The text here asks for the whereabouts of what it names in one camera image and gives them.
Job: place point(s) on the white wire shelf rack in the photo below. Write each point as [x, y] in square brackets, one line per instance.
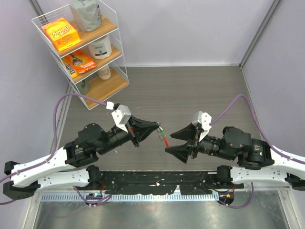
[100, 90]

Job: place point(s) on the orange snack packet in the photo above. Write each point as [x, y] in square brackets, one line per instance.
[80, 61]

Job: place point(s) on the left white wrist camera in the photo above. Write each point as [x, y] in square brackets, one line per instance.
[121, 116]

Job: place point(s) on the cream patterned cup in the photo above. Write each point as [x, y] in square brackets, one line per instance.
[104, 73]

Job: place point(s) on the grey paper bag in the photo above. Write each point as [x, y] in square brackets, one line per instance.
[87, 14]

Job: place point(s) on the white slotted cable duct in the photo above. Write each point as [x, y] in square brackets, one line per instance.
[176, 196]

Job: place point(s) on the orange snack box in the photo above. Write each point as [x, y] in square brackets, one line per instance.
[61, 33]

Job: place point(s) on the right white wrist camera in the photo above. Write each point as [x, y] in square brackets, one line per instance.
[202, 121]

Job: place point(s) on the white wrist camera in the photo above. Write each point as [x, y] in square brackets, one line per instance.
[202, 121]
[121, 116]

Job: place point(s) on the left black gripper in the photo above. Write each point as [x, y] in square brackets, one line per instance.
[142, 129]

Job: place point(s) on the key with green tag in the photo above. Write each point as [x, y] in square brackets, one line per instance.
[160, 130]

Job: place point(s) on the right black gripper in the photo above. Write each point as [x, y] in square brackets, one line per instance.
[181, 151]

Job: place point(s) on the keyring bunch with red tag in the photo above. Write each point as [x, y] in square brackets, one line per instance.
[164, 139]

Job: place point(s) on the white labelled tub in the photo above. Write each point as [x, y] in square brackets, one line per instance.
[101, 48]

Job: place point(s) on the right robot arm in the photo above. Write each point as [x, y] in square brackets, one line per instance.
[256, 160]

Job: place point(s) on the yellow candy packet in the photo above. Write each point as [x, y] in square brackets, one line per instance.
[73, 73]

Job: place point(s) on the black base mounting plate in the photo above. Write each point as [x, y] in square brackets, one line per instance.
[158, 182]

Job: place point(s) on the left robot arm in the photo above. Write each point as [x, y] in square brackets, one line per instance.
[72, 165]

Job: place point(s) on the grey green small vase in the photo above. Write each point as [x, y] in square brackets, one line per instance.
[83, 87]

